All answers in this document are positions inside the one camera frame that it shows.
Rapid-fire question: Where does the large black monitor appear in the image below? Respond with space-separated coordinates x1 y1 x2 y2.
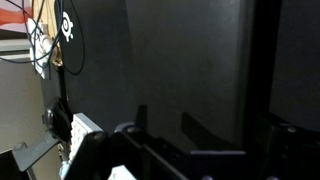
0 149 32 180

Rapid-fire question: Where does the white keyboard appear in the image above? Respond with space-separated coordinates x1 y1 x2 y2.
68 112 105 162

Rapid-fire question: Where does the black desk mat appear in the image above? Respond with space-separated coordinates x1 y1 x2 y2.
39 0 320 134

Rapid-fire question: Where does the white power strip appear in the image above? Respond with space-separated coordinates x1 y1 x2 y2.
26 18 56 80

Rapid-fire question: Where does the black looping cable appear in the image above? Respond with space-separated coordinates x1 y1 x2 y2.
0 0 86 76

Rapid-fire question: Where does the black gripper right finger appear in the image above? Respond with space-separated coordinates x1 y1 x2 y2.
254 113 320 180

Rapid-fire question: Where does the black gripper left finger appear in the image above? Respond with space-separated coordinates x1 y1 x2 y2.
63 104 192 180

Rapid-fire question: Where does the grey monitor stand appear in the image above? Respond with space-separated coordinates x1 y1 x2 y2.
12 131 62 173

